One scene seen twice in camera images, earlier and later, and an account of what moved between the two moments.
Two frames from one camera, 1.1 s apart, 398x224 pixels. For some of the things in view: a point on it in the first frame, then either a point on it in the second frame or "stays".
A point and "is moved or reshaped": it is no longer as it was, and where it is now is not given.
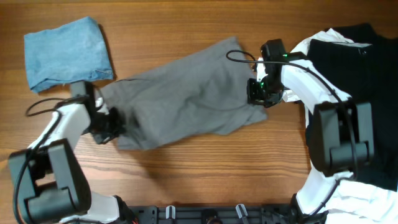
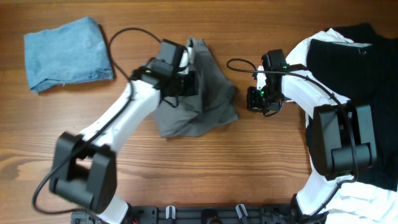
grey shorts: [206, 93] is moved or reshaped
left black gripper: [120, 129] to [189, 88]
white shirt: [352, 202] stays
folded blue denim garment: [74, 51] stays
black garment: [364, 64] stays
